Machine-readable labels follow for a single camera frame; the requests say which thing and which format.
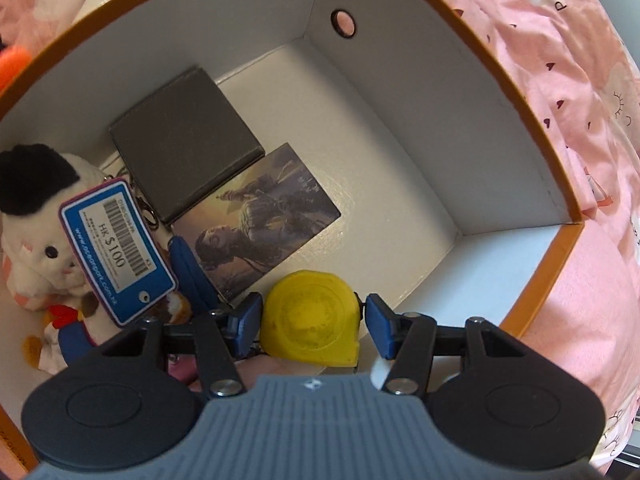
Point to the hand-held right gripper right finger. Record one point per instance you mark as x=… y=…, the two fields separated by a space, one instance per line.
x=377 y=317

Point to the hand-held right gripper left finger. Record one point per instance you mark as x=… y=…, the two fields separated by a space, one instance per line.
x=250 y=317

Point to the orange cardboard box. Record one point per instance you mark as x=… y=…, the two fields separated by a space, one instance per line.
x=400 y=135

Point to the illustrated picture card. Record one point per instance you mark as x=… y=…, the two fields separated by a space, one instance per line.
x=270 y=220

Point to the white plush toy black hat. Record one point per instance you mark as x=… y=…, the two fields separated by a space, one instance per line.
x=35 y=260

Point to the bright orange object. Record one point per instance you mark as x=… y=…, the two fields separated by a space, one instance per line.
x=12 y=67

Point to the small white tab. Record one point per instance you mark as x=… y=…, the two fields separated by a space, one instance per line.
x=381 y=374

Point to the light pink padded pouch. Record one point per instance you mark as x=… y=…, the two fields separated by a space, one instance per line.
x=240 y=367

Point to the pink printed duvet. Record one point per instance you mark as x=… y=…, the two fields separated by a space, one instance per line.
x=575 y=110

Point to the yellow tape measure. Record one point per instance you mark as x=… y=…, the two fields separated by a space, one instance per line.
x=310 y=320

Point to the blue price tag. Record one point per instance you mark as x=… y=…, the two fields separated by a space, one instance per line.
x=115 y=255

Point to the gold square box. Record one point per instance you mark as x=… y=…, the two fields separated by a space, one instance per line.
x=185 y=145

